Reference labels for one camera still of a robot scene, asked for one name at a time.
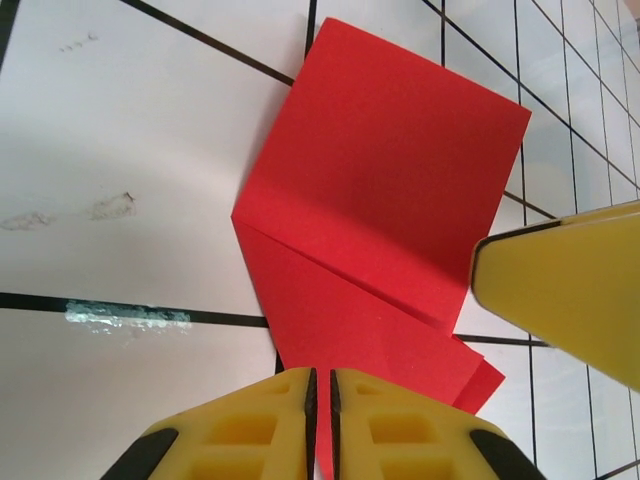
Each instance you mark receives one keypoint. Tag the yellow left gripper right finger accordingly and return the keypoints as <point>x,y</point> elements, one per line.
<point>415,440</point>

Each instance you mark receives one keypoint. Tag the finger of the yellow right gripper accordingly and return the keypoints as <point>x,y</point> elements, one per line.
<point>600,215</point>
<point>575,285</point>

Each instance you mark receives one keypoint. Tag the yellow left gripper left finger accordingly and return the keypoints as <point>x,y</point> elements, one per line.
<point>240,440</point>

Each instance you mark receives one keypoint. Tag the red paper sheet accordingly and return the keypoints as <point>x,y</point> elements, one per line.
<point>375,200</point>

